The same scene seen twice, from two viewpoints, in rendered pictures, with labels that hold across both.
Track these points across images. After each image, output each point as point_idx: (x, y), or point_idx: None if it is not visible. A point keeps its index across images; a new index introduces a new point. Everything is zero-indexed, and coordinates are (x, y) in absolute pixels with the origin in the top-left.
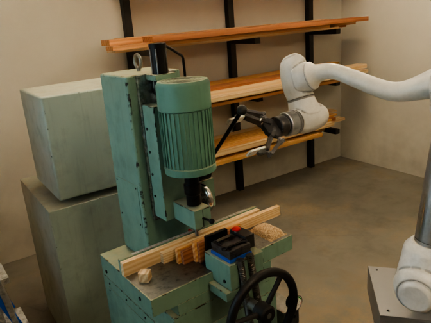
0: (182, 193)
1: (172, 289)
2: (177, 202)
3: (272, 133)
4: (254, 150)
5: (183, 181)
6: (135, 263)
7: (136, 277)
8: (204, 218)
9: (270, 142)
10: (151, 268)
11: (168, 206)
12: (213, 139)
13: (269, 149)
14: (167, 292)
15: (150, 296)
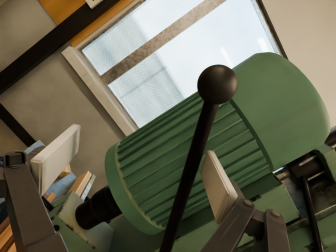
0: (116, 243)
1: (25, 151)
2: (106, 224)
3: (55, 246)
4: (68, 130)
5: (132, 238)
6: (80, 180)
7: (67, 176)
8: (50, 203)
9: (18, 202)
10: (63, 192)
11: (112, 224)
12: (165, 150)
13: (5, 153)
14: (28, 148)
15: (42, 145)
